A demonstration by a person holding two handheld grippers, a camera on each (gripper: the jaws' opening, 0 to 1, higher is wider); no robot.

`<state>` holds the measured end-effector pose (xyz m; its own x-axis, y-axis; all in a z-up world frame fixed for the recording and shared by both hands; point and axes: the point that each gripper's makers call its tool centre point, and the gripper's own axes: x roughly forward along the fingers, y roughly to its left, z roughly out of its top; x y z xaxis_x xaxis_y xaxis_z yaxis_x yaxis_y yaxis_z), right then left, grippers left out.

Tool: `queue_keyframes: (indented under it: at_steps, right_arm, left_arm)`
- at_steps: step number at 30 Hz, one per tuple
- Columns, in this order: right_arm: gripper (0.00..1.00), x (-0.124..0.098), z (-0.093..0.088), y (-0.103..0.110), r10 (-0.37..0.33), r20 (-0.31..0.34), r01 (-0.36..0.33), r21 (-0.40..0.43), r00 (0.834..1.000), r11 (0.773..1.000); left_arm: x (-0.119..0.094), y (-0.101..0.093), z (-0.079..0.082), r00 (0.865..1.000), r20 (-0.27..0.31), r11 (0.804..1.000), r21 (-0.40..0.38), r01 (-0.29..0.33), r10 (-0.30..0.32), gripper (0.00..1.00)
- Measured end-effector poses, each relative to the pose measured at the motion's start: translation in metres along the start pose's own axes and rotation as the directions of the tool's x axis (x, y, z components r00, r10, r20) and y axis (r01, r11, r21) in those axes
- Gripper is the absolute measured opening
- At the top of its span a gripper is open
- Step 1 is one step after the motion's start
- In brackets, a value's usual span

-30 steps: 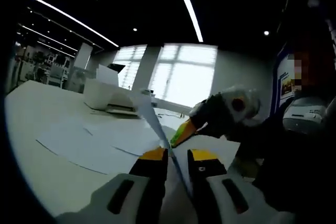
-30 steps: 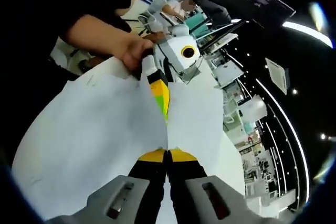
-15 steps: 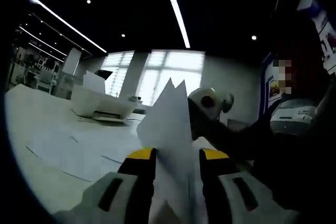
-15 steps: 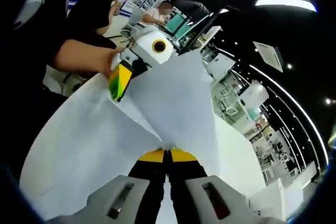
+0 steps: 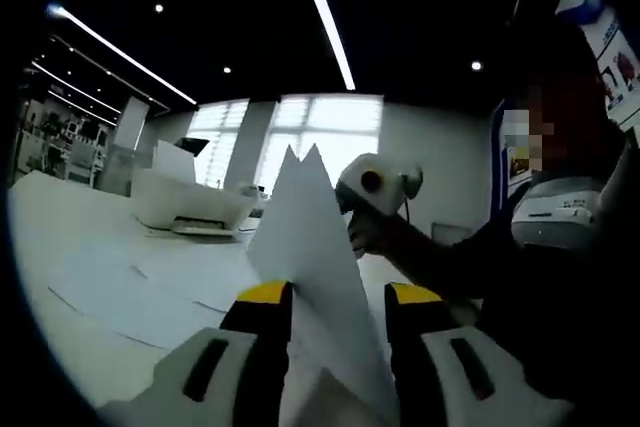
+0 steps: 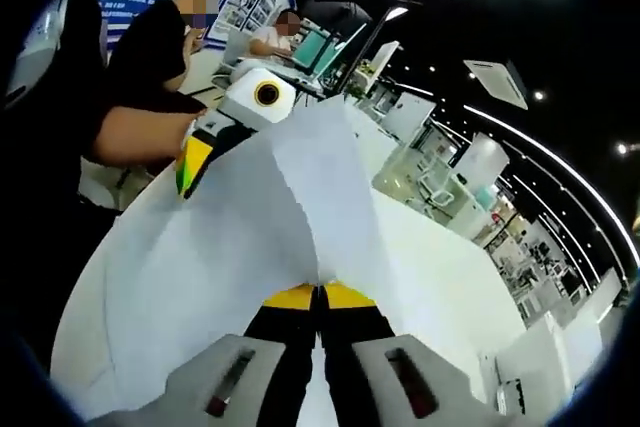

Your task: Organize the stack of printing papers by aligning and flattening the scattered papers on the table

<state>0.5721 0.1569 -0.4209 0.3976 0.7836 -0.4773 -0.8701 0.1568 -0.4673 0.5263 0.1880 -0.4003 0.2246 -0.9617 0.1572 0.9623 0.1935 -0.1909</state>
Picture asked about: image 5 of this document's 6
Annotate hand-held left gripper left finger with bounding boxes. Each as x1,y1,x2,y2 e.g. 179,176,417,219
102,280,294,427

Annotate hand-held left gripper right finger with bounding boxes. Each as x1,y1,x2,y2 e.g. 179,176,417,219
383,282,576,427

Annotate white printing paper bundle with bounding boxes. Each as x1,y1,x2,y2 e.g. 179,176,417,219
247,142,401,427

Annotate white printing papers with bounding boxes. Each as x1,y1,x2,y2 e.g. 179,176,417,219
47,231,261,348

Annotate person's right hand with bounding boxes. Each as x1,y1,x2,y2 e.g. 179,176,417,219
348,214,409,258

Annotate wide window with blinds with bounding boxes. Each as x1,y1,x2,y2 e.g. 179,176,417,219
259,94,384,193

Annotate person's dark shirt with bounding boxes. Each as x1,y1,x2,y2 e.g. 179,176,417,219
449,146,640,427

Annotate small white printer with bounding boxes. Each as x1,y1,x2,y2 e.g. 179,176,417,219
239,184,267,218

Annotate white pillar between windows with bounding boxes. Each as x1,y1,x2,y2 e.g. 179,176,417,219
224,99,279,193

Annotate white chest-worn device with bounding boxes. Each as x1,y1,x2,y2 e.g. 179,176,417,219
509,171,609,254

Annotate narrow window with blinds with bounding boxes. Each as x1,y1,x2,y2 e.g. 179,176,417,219
189,99,251,188

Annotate white inkjet printer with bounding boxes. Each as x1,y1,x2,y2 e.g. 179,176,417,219
130,139,259,238

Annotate long ceiling light strip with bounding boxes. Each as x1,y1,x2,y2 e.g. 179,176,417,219
288,0,357,92

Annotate black monitor on tripod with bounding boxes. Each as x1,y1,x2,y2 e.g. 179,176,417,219
185,136,209,159

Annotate person's head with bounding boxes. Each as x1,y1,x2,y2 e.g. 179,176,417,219
519,31,626,178

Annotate printer feed paper sheets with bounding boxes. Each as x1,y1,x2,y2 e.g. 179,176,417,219
152,139,197,183

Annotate background office workstations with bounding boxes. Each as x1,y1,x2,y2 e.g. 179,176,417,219
17,96,109,183

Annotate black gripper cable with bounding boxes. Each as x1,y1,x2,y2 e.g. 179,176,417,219
401,181,415,224

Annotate blue white wall display board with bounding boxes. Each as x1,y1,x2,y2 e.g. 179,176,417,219
554,0,640,131
489,96,539,213

